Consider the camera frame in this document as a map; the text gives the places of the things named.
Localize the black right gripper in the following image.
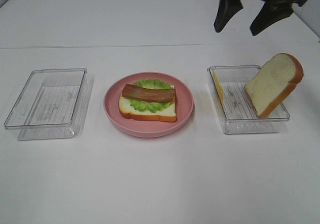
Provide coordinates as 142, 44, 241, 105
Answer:
213, 0, 308, 36

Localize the bread slice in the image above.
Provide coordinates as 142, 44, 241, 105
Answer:
244, 53, 304, 118
118, 93, 177, 122

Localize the yellow cheese slice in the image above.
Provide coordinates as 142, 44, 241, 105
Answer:
212, 71, 225, 108

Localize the brown bacon strip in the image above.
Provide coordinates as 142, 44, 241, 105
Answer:
121, 84, 176, 103

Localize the green lettuce leaf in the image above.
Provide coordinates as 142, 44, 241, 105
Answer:
127, 79, 175, 113

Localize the clear right plastic tray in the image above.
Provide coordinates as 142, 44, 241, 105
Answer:
207, 65, 290, 135

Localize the clear plastic tray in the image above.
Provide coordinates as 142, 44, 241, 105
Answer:
207, 65, 290, 135
4, 68, 91, 141

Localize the pink round plate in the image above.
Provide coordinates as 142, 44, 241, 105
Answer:
104, 72, 194, 138

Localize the clear left plastic tray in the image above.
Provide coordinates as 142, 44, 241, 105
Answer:
4, 68, 91, 141

